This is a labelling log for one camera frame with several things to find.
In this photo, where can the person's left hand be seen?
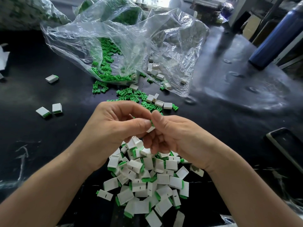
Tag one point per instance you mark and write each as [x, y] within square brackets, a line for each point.
[109, 132]

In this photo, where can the person's right hand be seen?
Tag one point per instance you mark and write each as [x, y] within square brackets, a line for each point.
[187, 137]

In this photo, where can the white plastic part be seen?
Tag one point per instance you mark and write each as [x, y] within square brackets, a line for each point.
[150, 128]

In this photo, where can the pile of assembled white-green pieces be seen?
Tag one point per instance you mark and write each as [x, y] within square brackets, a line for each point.
[146, 184]

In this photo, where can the pile of green clips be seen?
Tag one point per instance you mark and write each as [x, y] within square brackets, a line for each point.
[109, 63]

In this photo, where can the heap of white caps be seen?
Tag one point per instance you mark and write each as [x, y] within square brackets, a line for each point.
[156, 75]

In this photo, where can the person's left forearm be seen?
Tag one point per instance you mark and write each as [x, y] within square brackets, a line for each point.
[42, 196]

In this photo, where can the person's right forearm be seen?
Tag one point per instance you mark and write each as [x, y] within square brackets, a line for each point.
[258, 193]

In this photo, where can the empty white shell right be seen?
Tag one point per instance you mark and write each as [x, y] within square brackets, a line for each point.
[197, 170]

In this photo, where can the clear plastic bag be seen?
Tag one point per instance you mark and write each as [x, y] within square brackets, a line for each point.
[182, 37]

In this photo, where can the black smartphone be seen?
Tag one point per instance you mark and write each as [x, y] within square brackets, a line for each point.
[286, 149]

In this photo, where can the plastic bag full of green pieces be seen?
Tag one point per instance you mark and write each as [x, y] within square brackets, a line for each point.
[123, 10]

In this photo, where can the brown cardboard box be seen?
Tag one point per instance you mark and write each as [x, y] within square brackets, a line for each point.
[253, 27]

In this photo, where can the white paper sheet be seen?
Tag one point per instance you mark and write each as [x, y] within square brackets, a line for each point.
[3, 58]

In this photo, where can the grey machine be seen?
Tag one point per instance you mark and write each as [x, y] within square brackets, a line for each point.
[212, 4]

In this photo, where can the blue cylinder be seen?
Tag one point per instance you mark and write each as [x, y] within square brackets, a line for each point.
[278, 37]

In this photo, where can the white component box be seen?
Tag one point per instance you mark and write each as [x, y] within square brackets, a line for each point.
[146, 2]

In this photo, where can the large bag of assembled pieces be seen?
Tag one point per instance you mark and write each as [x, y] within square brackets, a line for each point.
[27, 10]

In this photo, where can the white metal frame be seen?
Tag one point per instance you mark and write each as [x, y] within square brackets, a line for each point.
[241, 9]

